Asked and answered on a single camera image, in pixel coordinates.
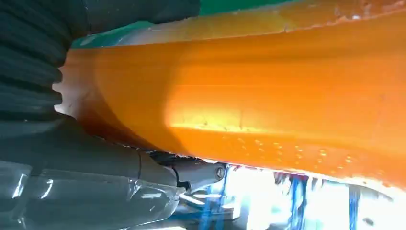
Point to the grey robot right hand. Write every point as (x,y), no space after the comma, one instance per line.
(79,177)

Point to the ribbed grey right arm sleeve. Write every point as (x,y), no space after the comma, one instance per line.
(28,63)

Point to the green table mat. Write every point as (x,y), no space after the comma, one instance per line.
(104,36)

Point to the blue and red shelf rack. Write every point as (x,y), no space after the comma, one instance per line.
(296,203)

